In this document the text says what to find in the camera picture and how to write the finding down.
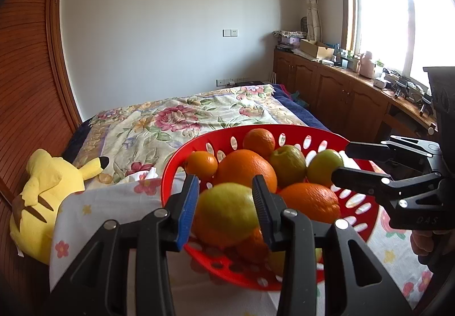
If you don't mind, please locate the wooden framed window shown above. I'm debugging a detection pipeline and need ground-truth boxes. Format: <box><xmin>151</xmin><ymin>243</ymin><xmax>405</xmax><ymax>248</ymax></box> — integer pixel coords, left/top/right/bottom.
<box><xmin>338</xmin><ymin>0</ymin><xmax>455</xmax><ymax>96</ymax></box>

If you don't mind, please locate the red perforated plastic basket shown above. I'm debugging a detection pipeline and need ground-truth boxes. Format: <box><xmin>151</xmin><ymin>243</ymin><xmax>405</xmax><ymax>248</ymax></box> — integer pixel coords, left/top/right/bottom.
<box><xmin>161</xmin><ymin>125</ymin><xmax>380</xmax><ymax>292</ymax></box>

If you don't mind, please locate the dark blue bedsheet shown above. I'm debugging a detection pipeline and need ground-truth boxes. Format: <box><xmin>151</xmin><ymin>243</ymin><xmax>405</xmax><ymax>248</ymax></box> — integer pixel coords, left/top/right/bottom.
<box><xmin>272</xmin><ymin>84</ymin><xmax>333</xmax><ymax>132</ymax></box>

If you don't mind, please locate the wooden headboard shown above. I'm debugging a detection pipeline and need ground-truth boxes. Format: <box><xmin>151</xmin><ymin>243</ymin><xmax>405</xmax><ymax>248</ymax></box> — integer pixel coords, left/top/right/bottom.
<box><xmin>0</xmin><ymin>0</ymin><xmax>84</xmax><ymax>316</ymax></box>

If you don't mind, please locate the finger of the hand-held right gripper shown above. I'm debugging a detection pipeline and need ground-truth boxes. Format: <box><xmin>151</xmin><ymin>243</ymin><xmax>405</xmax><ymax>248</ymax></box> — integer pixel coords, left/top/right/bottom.
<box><xmin>345</xmin><ymin>136</ymin><xmax>443</xmax><ymax>174</ymax></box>
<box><xmin>332</xmin><ymin>166</ymin><xmax>443</xmax><ymax>210</ymax></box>

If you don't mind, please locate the large yellow-green lemon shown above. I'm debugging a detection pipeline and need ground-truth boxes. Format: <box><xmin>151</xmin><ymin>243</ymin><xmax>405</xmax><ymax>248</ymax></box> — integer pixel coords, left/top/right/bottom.
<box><xmin>195</xmin><ymin>182</ymin><xmax>262</xmax><ymax>240</ymax></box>

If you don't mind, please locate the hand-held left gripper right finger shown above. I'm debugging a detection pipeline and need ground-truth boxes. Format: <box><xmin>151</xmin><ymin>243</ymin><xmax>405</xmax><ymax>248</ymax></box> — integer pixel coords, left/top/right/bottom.
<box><xmin>252</xmin><ymin>175</ymin><xmax>413</xmax><ymax>316</ymax></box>

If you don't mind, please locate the green round fruit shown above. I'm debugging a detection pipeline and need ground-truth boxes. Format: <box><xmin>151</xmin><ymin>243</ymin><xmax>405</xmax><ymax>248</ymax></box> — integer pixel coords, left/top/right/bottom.
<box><xmin>268</xmin><ymin>145</ymin><xmax>307</xmax><ymax>189</ymax></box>
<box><xmin>267</xmin><ymin>247</ymin><xmax>323</xmax><ymax>277</ymax></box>
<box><xmin>307</xmin><ymin>149</ymin><xmax>345</xmax><ymax>188</ymax></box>

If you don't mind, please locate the wooden cabinet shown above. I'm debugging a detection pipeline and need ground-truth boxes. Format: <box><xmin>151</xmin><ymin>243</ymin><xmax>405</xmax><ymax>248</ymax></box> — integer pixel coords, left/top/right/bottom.
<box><xmin>273</xmin><ymin>47</ymin><xmax>438</xmax><ymax>146</ymax></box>

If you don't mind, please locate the floral blanket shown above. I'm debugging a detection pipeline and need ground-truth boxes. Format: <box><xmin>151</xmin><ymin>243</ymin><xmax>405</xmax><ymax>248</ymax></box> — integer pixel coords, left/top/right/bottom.
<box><xmin>62</xmin><ymin>84</ymin><xmax>333</xmax><ymax>192</ymax></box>

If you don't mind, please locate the person's right hand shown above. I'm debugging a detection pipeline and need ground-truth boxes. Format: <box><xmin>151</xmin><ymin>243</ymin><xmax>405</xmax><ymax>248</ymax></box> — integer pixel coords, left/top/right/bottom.
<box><xmin>410</xmin><ymin>230</ymin><xmax>439</xmax><ymax>258</ymax></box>

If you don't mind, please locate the teal cloth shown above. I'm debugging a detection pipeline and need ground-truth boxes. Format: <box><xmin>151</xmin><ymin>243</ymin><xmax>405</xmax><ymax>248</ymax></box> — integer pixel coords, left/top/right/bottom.
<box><xmin>291</xmin><ymin>90</ymin><xmax>310</xmax><ymax>108</ymax></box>

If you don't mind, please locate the large orange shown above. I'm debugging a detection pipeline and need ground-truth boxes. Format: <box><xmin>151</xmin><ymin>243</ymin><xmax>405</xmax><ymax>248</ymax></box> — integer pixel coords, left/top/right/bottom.
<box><xmin>278</xmin><ymin>183</ymin><xmax>342</xmax><ymax>224</ymax></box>
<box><xmin>214</xmin><ymin>149</ymin><xmax>278</xmax><ymax>194</ymax></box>

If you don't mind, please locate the white strawberry print tablecloth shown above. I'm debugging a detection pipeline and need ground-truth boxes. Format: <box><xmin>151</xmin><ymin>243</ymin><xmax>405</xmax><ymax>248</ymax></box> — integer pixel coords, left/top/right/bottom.
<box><xmin>49</xmin><ymin>163</ymin><xmax>438</xmax><ymax>316</ymax></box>

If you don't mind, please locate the black gadget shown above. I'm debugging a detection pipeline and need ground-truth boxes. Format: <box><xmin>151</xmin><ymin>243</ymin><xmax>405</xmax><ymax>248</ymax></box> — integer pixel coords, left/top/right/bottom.
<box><xmin>391</xmin><ymin>76</ymin><xmax>423</xmax><ymax>100</ymax></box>

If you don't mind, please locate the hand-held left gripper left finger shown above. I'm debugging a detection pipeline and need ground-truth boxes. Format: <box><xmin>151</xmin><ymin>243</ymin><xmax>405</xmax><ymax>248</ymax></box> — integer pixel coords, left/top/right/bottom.
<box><xmin>50</xmin><ymin>174</ymin><xmax>200</xmax><ymax>316</ymax></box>

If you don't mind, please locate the yellow plush toy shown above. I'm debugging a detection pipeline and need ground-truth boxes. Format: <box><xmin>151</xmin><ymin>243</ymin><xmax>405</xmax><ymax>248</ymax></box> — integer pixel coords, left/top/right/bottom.
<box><xmin>9</xmin><ymin>149</ymin><xmax>110</xmax><ymax>265</ymax></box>

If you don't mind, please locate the open cardboard box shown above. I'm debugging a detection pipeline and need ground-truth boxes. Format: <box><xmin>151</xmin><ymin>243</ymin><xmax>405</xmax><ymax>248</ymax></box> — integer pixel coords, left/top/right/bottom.
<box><xmin>300</xmin><ymin>39</ymin><xmax>335</xmax><ymax>61</ymax></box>

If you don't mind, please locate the pale plastic jug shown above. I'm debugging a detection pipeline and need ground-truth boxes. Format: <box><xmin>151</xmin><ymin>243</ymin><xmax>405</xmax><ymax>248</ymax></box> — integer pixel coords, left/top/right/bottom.
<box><xmin>359</xmin><ymin>51</ymin><xmax>375</xmax><ymax>77</ymax></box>

